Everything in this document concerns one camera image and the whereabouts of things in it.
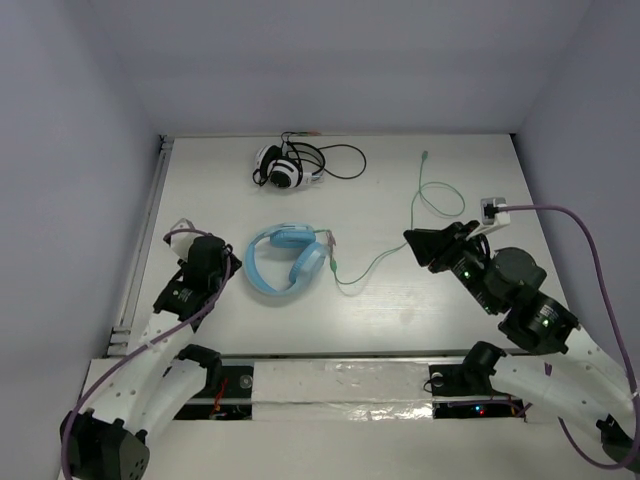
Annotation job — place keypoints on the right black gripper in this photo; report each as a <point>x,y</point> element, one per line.
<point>427,243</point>

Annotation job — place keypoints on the black white headphones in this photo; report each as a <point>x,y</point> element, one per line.
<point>288,166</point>

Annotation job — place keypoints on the metal rail left edge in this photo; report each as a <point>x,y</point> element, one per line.
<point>123,325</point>

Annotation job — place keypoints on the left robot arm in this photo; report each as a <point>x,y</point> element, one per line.
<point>109,432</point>

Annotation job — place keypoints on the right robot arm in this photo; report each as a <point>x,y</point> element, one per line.
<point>586,387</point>

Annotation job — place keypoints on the light blue headphones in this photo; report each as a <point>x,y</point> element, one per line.
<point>291,244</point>

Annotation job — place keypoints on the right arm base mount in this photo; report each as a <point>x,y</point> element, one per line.
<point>457,397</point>

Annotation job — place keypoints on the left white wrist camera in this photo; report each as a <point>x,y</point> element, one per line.
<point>180,237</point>

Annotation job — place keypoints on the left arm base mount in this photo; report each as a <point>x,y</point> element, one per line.
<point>229,400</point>

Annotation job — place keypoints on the silver taped base cover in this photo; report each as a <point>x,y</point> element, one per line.
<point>340,390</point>

